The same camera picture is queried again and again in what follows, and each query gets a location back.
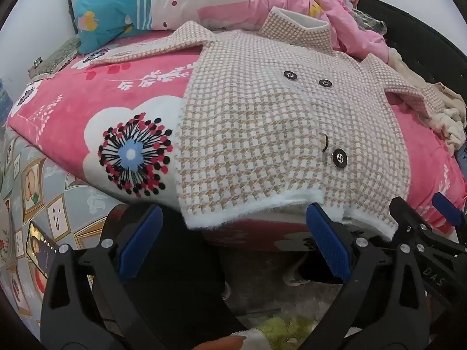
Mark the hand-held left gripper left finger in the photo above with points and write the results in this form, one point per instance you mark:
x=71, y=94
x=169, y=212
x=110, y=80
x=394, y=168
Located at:
x=140, y=240

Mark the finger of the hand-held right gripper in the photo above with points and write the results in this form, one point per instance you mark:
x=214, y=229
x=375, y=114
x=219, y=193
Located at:
x=447, y=209
x=408, y=226

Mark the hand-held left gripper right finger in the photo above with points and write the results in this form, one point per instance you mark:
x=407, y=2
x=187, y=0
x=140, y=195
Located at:
x=328, y=240

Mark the beige checkered wool coat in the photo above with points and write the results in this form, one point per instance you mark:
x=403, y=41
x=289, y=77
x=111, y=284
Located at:
x=262, y=116

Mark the person's left hand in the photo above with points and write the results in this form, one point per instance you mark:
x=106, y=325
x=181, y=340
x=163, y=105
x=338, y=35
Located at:
x=222, y=343

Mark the grey picture-print bedsheet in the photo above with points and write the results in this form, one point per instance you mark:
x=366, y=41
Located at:
x=73, y=204

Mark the cream crumpled garment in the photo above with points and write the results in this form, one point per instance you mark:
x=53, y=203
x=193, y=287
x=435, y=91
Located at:
x=448, y=120

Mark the green shaggy rug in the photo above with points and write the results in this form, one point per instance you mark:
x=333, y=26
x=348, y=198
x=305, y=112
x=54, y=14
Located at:
x=284, y=330

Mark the smartphone with lit screen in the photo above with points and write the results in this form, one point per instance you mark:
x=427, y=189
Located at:
x=40, y=248

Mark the pink floral fleece blanket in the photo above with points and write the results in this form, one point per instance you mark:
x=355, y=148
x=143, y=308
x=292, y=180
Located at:
x=109, y=91

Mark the black padded headboard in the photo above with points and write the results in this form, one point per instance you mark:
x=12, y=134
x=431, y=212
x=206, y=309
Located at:
x=419, y=32

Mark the clear plastic water bottle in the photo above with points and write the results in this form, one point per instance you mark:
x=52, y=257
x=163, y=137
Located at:
x=4, y=102

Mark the grey woven mat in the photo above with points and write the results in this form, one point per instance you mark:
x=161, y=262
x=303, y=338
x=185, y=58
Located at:
x=58, y=56

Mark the dark patterned cloth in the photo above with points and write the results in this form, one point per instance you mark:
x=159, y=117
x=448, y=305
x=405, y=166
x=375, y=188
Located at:
x=368, y=20

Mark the pink and blue rabbit quilt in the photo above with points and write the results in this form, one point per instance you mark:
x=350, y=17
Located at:
x=226, y=3

